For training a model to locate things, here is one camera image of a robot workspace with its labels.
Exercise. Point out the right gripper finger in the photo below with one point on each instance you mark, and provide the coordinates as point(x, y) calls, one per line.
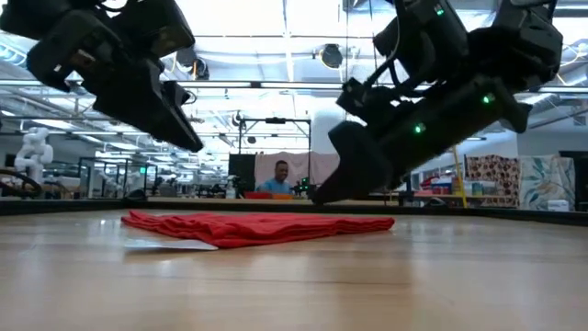
point(363, 161)

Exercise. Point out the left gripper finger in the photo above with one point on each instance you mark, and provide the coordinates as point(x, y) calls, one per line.
point(151, 110)

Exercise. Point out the red cloth napkin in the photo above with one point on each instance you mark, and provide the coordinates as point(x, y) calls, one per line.
point(257, 227)

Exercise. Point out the black background robot arm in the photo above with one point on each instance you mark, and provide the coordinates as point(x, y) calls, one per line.
point(304, 187)

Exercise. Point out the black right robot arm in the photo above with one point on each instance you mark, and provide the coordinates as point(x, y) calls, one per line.
point(519, 41)

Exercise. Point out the white hanging sheet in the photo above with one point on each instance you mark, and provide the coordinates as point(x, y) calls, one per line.
point(308, 163)

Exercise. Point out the leopard pattern fabric panel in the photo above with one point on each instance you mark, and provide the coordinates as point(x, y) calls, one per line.
point(494, 170)

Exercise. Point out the person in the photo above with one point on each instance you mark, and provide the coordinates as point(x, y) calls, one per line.
point(278, 172)

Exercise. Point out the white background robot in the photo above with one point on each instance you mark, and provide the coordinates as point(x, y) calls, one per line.
point(34, 151)

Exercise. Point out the black screen panel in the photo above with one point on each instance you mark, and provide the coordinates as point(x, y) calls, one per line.
point(242, 167)

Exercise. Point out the floral pattern fabric panel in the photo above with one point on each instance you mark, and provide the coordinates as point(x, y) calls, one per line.
point(546, 179)

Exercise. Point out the white spray bottle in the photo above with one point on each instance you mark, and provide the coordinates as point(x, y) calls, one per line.
point(231, 189)

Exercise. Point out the black curved tube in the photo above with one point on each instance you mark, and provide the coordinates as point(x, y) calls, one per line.
point(30, 180)

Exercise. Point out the white storage box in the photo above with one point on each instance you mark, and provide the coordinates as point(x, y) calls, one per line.
point(558, 205)

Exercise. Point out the black cabinet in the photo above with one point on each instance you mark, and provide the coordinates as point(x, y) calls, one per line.
point(580, 179)

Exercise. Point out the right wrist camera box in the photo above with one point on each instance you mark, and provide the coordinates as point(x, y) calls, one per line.
point(358, 96)

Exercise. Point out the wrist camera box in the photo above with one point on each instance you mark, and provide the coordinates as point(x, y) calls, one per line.
point(358, 96)
point(156, 27)

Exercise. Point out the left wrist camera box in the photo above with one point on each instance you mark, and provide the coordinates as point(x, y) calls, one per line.
point(156, 27)

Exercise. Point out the black metal table frame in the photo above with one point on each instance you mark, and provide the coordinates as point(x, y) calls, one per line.
point(459, 213)

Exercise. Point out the black metal rig frame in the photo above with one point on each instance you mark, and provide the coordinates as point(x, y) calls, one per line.
point(275, 120)

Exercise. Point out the black enclosure frame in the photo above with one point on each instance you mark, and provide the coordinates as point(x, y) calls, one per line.
point(79, 179)

